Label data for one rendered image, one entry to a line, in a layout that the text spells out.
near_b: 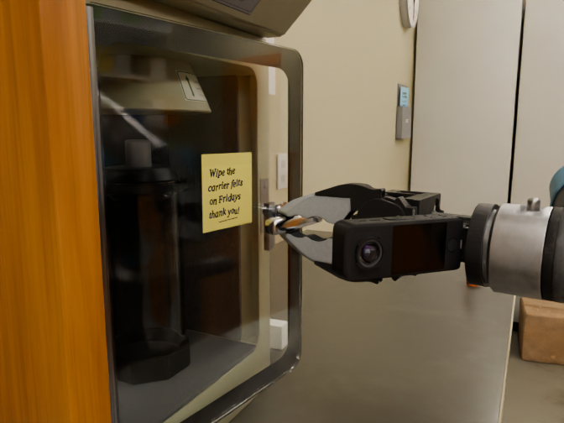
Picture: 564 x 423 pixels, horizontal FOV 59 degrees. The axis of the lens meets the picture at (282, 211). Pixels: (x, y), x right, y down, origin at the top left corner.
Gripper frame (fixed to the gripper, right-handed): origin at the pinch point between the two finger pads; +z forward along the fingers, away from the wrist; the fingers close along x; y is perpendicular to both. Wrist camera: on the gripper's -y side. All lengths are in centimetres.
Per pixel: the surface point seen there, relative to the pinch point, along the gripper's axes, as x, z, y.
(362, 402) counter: -26.0, -2.6, 13.9
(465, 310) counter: -26, -4, 57
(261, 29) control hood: 21.0, 7.2, 5.3
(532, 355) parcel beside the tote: -116, 9, 254
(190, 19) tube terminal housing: 20.4, 7.8, -5.3
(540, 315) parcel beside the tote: -93, 7, 255
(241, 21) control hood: 21.1, 6.4, 0.8
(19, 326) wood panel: -1.5, -1.3, -28.5
